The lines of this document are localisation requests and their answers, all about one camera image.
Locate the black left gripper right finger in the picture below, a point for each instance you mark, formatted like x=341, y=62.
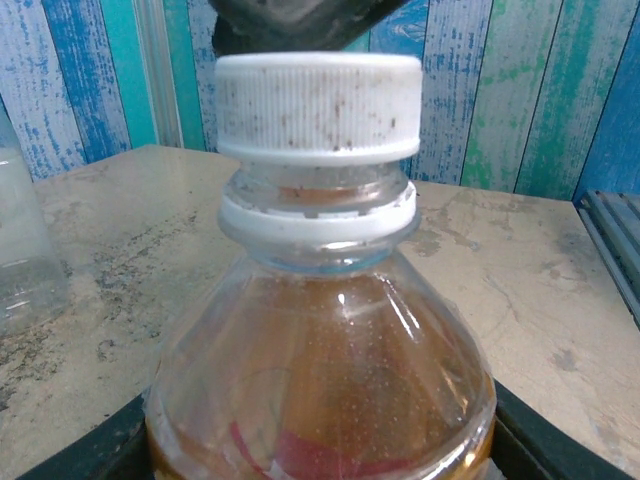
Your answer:
x=530, y=445

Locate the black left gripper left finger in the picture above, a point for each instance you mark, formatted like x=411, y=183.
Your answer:
x=100, y=450

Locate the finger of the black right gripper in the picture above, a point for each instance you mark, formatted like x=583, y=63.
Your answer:
x=300, y=30

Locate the white cap with printed code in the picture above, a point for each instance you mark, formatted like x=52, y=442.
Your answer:
x=320, y=105

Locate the orange tea bottle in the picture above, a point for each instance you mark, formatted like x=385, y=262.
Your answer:
x=320, y=375

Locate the clear frosted plastic bottle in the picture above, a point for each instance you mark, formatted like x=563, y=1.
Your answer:
x=30, y=225

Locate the grey metal rack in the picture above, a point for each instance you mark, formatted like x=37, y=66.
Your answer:
x=620, y=240

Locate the aluminium corner post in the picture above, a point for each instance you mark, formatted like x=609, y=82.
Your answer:
x=157, y=75

